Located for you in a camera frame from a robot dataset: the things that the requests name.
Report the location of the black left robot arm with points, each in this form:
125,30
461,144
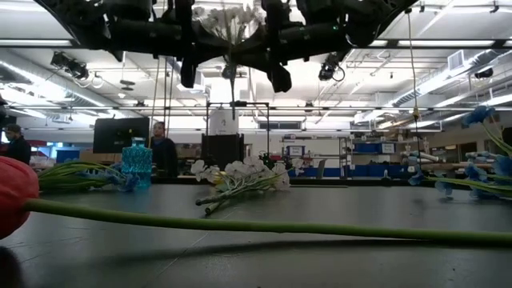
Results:
92,24

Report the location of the red artificial tulip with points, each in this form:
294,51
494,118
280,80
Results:
16,192

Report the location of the black monitor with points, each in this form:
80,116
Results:
116,136

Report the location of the blue artificial flower bunch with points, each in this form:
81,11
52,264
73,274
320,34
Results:
80,176
476,116

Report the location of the blue shelf bins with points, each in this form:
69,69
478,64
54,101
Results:
366,148

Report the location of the blue glass vase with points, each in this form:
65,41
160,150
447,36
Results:
137,164

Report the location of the white air vent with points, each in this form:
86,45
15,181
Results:
456,60

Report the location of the person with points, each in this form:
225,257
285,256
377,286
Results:
164,156
18,150

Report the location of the white sign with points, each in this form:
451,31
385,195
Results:
296,150

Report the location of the row of blue bins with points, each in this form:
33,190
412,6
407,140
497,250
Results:
360,172

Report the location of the white box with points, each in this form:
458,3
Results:
224,122

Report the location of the blue box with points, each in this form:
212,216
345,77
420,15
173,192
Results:
67,156

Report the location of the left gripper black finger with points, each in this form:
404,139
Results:
208,42
212,56

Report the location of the wooden workbench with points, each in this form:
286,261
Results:
448,166

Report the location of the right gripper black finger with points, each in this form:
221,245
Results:
256,60
254,42

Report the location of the pale distant robot arm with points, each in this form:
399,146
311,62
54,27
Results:
480,155
424,157

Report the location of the black rig frame bar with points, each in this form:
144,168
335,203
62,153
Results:
390,43

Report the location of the white artificial flower bunch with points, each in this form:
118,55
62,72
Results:
240,168
230,24

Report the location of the cardboard box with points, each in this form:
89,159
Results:
100,157

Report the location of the black ceiling camera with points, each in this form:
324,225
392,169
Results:
70,66
226,72
327,70

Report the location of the long ceiling rail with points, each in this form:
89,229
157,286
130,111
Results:
360,109

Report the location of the black screen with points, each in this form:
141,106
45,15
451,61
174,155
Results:
222,150

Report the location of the black metal frame stand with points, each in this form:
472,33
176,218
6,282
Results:
240,104

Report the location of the black ceiling speaker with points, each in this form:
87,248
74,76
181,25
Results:
484,73

